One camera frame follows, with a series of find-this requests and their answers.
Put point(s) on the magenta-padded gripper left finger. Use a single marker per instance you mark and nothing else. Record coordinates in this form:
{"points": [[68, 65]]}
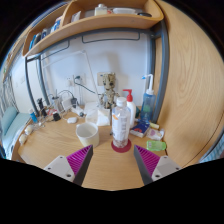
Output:
{"points": [[61, 167]]}

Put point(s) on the small black charger block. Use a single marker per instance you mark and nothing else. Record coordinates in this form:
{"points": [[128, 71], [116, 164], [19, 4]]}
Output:
{"points": [[56, 116]]}

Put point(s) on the bed with teal bedding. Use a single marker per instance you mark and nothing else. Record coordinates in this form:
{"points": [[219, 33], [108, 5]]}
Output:
{"points": [[11, 128]]}

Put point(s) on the black handheld device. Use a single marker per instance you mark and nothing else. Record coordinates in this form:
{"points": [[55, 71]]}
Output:
{"points": [[41, 106]]}

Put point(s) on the blue spray bottle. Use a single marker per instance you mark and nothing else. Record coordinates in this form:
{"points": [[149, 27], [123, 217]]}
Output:
{"points": [[147, 106]]}

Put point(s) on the white wall socket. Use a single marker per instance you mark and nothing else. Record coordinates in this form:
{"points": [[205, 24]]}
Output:
{"points": [[68, 82], [101, 77], [78, 80]]}

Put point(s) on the small green packet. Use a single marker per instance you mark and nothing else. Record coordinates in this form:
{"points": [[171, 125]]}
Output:
{"points": [[156, 145]]}

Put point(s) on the dark blue small box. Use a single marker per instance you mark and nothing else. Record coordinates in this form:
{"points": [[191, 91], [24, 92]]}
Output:
{"points": [[140, 129]]}

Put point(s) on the round cream container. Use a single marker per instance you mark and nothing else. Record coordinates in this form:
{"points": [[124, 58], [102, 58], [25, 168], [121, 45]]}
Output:
{"points": [[29, 129], [23, 139]]}

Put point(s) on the clear plastic water bottle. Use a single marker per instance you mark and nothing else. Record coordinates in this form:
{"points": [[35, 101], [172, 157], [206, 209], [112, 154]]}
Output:
{"points": [[121, 125]]}

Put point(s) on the small blue tube bottle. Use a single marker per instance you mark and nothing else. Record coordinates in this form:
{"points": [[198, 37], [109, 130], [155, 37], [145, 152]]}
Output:
{"points": [[33, 116]]}

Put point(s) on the white desk lamp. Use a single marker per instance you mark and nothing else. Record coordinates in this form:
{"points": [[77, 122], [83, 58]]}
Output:
{"points": [[90, 73]]}

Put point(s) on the grey metal desk frame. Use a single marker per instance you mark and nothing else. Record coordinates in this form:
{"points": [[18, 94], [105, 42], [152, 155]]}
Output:
{"points": [[164, 73]]}

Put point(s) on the black power adapter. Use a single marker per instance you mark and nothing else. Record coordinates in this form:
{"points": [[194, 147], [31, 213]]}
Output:
{"points": [[73, 102]]}

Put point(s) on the white pink snack packet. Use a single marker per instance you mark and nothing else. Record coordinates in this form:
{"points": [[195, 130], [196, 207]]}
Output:
{"points": [[155, 134]]}

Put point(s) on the flat round red coaster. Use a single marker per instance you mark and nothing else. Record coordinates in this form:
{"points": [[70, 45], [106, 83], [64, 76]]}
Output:
{"points": [[116, 149]]}

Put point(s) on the white charger block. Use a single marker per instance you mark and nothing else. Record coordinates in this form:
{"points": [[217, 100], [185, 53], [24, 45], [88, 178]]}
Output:
{"points": [[66, 103]]}

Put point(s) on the yellow tube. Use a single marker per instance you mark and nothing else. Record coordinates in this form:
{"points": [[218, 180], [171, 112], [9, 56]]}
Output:
{"points": [[154, 125]]}

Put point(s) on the wooden shelf unit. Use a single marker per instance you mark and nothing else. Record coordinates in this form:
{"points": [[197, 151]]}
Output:
{"points": [[100, 21]]}

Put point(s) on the white red-topped pump bottle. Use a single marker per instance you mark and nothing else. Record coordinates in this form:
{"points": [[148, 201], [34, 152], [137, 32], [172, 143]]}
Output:
{"points": [[132, 110]]}

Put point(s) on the white earbud case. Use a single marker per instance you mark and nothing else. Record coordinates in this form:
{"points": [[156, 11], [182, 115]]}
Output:
{"points": [[72, 120]]}

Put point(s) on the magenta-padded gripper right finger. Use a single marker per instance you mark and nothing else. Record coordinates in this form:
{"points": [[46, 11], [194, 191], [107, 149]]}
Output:
{"points": [[164, 167]]}

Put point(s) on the white mug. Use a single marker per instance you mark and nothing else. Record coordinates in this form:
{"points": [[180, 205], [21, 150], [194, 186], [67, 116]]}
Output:
{"points": [[87, 136]]}

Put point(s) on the brown tree creature figurine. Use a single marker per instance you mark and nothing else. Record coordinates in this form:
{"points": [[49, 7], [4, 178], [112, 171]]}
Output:
{"points": [[108, 81]]}

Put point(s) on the white power strip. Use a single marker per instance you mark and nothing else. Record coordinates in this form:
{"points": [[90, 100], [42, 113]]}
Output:
{"points": [[77, 111]]}

